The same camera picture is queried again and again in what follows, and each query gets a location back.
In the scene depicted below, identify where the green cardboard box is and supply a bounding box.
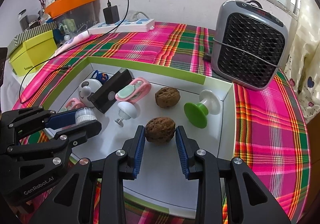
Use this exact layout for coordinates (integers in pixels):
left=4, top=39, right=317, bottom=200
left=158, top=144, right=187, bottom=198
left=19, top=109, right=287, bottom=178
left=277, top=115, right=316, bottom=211
left=32, top=56, right=235, bottom=214

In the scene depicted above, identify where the black charger adapter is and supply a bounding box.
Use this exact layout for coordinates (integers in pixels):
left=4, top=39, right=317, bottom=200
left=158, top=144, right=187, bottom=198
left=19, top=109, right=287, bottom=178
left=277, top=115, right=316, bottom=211
left=103, top=6, right=120, bottom=25

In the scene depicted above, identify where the pale green soft item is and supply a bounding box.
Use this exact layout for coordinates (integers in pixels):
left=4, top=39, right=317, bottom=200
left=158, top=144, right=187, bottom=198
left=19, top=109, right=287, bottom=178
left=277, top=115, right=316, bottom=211
left=65, top=19, right=77, bottom=32

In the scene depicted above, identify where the pink green plaid tablecloth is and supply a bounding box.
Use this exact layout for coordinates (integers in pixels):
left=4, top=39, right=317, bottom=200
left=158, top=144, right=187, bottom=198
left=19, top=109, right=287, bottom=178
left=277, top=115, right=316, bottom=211
left=12, top=21, right=312, bottom=224

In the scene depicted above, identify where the clear storage bin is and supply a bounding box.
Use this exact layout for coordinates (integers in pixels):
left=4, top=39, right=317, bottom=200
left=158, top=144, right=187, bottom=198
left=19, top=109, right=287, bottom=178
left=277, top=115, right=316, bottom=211
left=51, top=2, right=99, bottom=40

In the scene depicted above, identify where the white plug with cable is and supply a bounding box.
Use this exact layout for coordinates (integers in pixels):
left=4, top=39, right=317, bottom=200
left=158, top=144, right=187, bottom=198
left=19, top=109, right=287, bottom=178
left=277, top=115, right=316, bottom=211
left=127, top=11, right=148, bottom=22

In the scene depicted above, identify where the grey fan heater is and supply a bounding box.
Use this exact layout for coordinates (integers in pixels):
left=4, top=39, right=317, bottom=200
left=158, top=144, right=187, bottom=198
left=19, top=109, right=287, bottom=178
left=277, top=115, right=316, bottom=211
left=211, top=0, right=289, bottom=91

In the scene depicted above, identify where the black rectangular sensor light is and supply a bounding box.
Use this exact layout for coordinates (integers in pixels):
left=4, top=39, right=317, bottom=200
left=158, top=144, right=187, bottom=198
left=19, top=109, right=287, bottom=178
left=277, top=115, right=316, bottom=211
left=90, top=69, right=133, bottom=114

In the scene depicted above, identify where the blue cord with orange beads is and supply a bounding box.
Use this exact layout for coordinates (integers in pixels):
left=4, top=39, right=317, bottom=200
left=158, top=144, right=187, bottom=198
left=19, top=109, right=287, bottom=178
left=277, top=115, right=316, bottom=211
left=91, top=70, right=109, bottom=83

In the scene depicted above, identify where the brown walnut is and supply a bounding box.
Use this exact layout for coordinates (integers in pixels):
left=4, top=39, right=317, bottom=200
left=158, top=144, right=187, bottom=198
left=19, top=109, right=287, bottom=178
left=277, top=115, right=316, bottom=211
left=145, top=117, right=176, bottom=146
left=155, top=87, right=180, bottom=109

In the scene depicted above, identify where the green and white mushroom massager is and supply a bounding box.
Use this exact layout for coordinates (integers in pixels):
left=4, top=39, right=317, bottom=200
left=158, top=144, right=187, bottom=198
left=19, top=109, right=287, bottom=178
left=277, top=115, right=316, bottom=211
left=184, top=89, right=221, bottom=128

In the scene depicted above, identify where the pink clip with green pad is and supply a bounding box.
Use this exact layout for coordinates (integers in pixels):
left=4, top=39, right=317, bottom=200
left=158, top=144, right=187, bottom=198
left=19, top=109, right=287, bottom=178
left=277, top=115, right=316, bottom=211
left=115, top=77, right=152, bottom=102

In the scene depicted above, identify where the black charging cable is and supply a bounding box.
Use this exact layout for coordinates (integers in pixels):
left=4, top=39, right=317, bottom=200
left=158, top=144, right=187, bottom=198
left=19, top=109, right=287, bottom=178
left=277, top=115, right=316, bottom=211
left=19, top=0, right=130, bottom=105

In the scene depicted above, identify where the white power strip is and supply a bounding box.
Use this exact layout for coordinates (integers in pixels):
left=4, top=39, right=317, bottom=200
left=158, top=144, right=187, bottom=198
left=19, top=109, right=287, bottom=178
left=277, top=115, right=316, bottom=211
left=88, top=18, right=155, bottom=35

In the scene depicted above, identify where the dark glass jar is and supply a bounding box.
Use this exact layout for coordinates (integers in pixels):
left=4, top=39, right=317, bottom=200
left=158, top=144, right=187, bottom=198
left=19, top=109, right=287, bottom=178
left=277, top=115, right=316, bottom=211
left=17, top=9, right=30, bottom=32

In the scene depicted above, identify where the pink and white tube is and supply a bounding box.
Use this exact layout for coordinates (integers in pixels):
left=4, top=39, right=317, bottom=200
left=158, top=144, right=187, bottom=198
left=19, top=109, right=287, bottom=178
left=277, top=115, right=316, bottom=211
left=55, top=30, right=91, bottom=55

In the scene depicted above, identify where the cream curtain with hearts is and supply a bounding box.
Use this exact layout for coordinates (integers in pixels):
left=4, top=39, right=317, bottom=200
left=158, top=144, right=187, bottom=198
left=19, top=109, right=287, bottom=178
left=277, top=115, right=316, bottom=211
left=284, top=0, right=320, bottom=122

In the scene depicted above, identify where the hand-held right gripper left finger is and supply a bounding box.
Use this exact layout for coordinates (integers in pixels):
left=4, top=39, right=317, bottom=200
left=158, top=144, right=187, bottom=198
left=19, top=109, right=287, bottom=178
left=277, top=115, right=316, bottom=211
left=29, top=125, right=146, bottom=224

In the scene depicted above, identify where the grey zigzag box lid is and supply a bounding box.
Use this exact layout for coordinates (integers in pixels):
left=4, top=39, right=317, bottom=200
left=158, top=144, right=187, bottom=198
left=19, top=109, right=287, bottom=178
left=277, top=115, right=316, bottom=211
left=7, top=21, right=57, bottom=51

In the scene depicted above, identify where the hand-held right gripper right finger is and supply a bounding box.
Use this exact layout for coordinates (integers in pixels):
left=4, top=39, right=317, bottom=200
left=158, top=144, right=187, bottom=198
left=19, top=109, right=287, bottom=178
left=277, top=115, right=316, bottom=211
left=175, top=126, right=292, bottom=224

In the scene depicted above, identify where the yellow-green shoebox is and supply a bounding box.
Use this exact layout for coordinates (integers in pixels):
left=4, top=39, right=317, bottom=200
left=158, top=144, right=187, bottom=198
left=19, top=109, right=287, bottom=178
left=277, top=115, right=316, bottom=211
left=9, top=30, right=58, bottom=76

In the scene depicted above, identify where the white smiley face gadget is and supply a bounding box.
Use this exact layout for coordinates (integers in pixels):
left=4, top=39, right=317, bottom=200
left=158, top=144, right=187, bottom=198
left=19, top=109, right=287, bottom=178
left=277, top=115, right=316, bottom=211
left=78, top=79, right=103, bottom=108

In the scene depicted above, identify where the orange bin lid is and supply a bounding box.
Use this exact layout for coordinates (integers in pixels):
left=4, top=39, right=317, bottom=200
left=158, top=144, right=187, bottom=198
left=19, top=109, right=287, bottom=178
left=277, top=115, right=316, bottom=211
left=45, top=0, right=97, bottom=18

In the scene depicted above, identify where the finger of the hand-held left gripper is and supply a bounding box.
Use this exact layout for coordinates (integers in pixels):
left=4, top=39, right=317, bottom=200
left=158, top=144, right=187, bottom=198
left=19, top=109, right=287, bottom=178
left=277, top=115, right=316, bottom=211
left=0, top=106, right=78, bottom=146
left=6, top=120, right=102, bottom=165

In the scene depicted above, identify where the small white knob massager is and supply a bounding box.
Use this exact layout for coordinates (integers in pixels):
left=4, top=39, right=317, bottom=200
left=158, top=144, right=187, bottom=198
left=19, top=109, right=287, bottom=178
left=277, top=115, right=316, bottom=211
left=114, top=101, right=138, bottom=128

